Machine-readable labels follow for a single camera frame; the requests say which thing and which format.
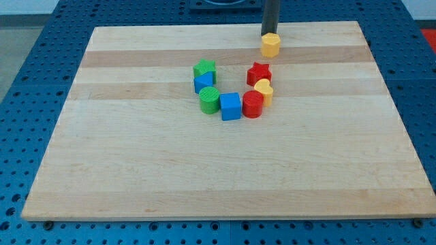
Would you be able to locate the yellow hexagon block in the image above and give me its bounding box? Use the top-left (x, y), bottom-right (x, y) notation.
top-left (261, 33), bottom-right (281, 58)

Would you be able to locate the green star block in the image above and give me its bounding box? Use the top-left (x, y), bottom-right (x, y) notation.
top-left (193, 59), bottom-right (217, 84)

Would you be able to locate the red star block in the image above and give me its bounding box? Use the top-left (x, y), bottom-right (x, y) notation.
top-left (246, 62), bottom-right (272, 86)

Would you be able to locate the blue cube block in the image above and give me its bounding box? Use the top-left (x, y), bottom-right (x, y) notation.
top-left (219, 93), bottom-right (242, 120)

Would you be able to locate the green cylinder block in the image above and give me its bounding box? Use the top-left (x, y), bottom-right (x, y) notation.
top-left (198, 86), bottom-right (220, 114)

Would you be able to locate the red cylinder block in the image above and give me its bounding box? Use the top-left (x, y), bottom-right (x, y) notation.
top-left (242, 90), bottom-right (264, 118)

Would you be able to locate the blue triangle block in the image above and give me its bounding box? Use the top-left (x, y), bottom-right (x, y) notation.
top-left (193, 71), bottom-right (213, 94)

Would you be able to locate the yellow heart block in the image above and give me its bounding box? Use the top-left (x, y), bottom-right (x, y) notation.
top-left (254, 78), bottom-right (274, 107)

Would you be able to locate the wooden board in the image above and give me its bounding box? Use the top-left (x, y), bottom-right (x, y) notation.
top-left (22, 21), bottom-right (435, 221)

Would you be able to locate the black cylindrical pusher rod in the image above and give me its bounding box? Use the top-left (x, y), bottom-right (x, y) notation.
top-left (261, 0), bottom-right (281, 36)

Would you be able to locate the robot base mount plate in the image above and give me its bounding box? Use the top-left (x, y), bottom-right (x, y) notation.
top-left (188, 0), bottom-right (264, 12)

